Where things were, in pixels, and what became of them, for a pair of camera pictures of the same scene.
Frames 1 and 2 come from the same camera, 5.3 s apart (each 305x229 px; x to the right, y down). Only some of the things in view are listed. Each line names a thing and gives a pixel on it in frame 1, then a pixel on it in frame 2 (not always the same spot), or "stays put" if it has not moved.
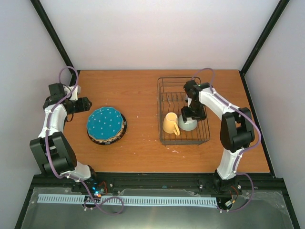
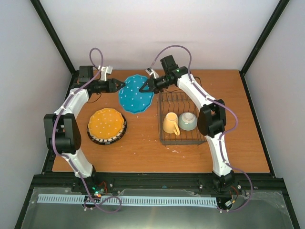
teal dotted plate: [105, 124] → [131, 98]
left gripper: [83, 105] → [114, 88]
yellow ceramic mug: [170, 123] stays put
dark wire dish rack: [171, 98] stays put
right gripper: [186, 114] → [155, 89]
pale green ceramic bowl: [190, 124] stays put
